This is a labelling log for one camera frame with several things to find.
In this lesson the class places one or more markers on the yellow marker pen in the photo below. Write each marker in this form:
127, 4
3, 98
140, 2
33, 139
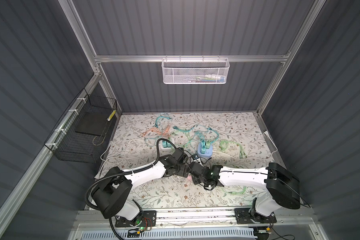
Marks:
111, 115

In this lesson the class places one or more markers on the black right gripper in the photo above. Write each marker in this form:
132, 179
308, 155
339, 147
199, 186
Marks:
194, 180

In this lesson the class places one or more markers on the white wire basket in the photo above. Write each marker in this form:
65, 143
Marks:
195, 71

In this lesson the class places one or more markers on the blue power strip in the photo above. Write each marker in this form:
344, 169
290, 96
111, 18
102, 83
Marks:
205, 149

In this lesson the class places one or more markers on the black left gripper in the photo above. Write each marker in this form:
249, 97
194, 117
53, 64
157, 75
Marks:
182, 173

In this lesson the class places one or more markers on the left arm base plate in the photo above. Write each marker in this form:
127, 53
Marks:
143, 219

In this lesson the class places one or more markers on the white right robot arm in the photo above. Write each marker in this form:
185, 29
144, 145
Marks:
281, 189

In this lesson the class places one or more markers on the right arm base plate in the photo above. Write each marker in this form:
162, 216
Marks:
249, 216

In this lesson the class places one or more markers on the black wire basket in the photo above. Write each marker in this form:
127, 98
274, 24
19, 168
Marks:
67, 145

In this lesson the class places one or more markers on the black foam pad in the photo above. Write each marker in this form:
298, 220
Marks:
94, 124

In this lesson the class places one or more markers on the black corrugated conduit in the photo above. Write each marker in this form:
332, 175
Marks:
129, 174

